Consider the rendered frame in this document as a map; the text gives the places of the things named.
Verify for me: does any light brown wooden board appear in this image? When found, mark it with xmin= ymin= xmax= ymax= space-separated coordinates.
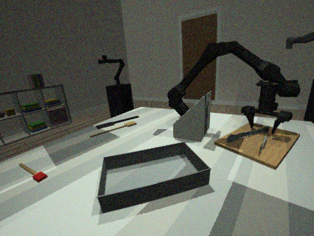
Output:
xmin=214 ymin=123 xmax=300 ymax=170

